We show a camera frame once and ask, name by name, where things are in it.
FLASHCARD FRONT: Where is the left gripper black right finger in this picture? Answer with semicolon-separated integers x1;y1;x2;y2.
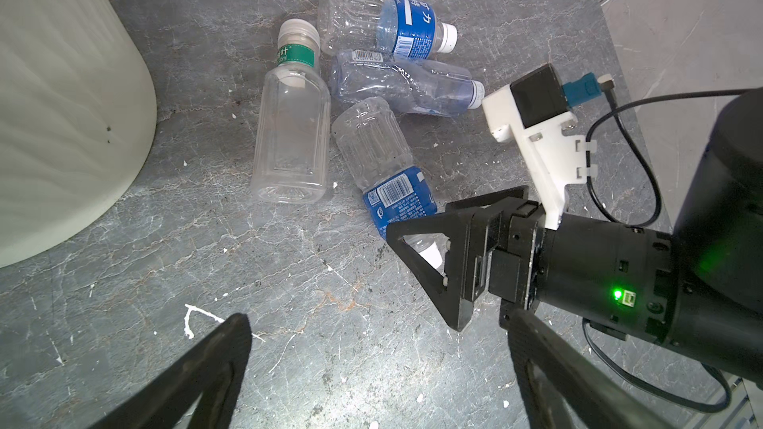
508;310;670;428

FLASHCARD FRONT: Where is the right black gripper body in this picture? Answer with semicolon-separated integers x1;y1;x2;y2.
470;198;677;340

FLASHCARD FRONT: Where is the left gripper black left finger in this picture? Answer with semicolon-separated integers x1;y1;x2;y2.
93;313;252;428

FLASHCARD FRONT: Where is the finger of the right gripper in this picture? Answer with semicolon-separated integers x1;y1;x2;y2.
445;185;529;212
385;205;496;333

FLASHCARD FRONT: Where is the clear crushed bottle blue cap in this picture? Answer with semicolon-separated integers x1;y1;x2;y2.
329;50;486;117

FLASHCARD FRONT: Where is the Pocari Sweat clear bottle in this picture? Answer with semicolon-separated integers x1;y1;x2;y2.
331;97;438;238

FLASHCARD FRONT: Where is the clear bottle green ring cap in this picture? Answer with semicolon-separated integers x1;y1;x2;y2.
250;19;331;204

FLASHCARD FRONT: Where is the clear bottle blue label top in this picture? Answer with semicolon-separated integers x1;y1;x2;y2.
317;0;458;59

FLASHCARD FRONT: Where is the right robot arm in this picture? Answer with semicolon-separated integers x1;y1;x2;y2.
387;89;762;383

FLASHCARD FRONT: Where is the white ribbed trash bin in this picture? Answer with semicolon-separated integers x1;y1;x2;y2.
1;0;157;266

